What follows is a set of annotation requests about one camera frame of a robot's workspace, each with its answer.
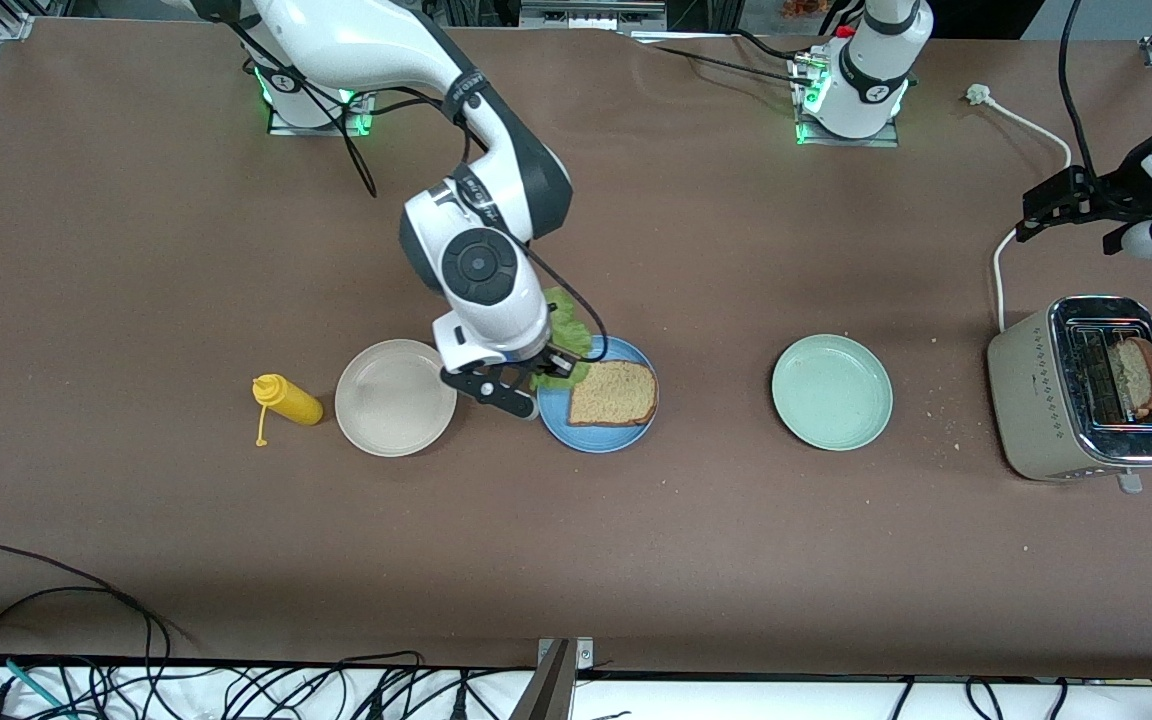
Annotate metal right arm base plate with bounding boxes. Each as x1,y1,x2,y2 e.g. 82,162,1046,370
268,88,377,137

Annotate grey metal mounting post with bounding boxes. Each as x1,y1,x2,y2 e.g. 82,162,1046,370
511,637,594,720

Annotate teal cable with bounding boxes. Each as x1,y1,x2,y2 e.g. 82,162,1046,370
0,650,72,717

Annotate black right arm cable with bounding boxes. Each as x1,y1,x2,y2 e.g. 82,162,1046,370
221,15,609,363

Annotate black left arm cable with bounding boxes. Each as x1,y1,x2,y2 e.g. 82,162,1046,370
1058,0,1115,191

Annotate short black base cable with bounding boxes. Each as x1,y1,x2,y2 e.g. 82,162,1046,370
726,28,817,63

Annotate grey metal rack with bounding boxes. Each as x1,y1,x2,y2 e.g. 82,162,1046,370
521,0,667,31

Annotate yellow squeeze bottle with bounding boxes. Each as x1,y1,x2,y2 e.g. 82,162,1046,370
252,374,324,448

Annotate white toaster power cable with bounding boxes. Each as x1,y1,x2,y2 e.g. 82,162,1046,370
966,84,1073,333

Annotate pale green round plate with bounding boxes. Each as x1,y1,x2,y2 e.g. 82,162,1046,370
771,333,894,452

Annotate beige round plate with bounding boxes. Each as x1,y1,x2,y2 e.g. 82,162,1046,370
334,339,458,458

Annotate long black base cable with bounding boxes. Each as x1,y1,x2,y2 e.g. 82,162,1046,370
631,40,817,89

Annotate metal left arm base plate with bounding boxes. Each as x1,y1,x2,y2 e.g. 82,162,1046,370
791,50,902,149

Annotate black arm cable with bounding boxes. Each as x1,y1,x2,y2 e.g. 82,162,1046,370
1058,0,1115,191
221,15,609,363

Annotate brown bread slice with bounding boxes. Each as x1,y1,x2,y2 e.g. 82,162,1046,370
1108,337,1152,419
568,360,659,428

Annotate black floor cable narrow loop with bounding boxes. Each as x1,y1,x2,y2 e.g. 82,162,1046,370
0,588,172,701

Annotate blue round plate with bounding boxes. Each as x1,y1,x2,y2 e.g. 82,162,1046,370
536,335,660,454

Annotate beige and chrome toaster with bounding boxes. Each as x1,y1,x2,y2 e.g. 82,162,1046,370
986,295,1152,494

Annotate green lettuce leaf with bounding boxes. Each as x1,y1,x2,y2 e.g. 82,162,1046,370
531,288,597,391

